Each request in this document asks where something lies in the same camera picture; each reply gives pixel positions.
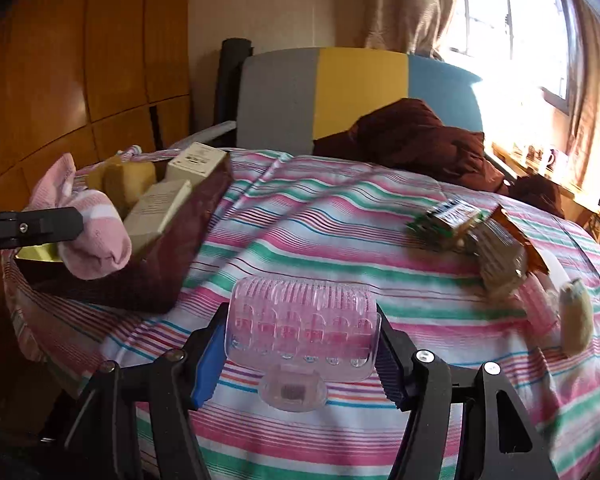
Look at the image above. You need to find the striped tablecloth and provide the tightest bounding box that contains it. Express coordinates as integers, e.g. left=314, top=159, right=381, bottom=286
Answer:
left=3, top=151, right=600, bottom=479

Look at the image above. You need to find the wooden desk by window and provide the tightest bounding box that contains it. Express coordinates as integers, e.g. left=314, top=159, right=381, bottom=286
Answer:
left=486, top=142, right=600, bottom=218

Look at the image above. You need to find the dark red jacket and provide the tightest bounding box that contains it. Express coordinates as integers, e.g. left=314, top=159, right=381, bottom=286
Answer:
left=313, top=98, right=564, bottom=218

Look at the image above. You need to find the orange snack packet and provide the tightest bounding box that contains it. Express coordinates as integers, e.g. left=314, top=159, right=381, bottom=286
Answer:
left=489, top=205, right=550, bottom=275

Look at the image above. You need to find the pink mug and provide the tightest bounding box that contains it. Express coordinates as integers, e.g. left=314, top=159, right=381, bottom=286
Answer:
left=546, top=148, right=569, bottom=172

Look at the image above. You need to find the grey yellow blue chair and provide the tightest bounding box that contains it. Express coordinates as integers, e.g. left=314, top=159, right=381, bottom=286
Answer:
left=178, top=47, right=483, bottom=155

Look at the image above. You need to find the beige curtain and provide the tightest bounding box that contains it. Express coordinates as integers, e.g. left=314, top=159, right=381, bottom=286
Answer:
left=364, top=0, right=456, bottom=58

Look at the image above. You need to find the pink sock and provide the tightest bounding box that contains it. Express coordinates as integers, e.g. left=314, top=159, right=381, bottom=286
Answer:
left=26, top=153, right=132, bottom=281

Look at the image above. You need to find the yellow striped sock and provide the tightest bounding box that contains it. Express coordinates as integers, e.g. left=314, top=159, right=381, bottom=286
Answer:
left=558, top=278, right=594, bottom=356

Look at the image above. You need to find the wooden wardrobe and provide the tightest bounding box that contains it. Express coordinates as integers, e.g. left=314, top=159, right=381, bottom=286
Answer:
left=0, top=0, right=190, bottom=205

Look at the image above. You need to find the green white medicine box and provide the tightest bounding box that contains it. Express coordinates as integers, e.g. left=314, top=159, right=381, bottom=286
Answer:
left=407, top=209, right=486, bottom=250

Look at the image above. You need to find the barcode small box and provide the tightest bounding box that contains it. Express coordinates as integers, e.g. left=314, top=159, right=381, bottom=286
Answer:
left=426, top=198, right=482, bottom=232

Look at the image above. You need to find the white herbal plaster box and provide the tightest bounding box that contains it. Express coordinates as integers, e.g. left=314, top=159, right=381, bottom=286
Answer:
left=123, top=180, right=193, bottom=256

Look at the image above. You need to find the pink plastic hair roller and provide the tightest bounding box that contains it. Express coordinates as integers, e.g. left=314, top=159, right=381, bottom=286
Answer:
left=225, top=275, right=381, bottom=413

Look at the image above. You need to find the cream tall box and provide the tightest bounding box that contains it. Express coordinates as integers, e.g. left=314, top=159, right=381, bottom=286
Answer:
left=164, top=142, right=227, bottom=188

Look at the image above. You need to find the dark red storage box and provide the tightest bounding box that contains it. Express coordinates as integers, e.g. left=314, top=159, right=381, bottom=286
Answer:
left=15, top=153, right=233, bottom=314

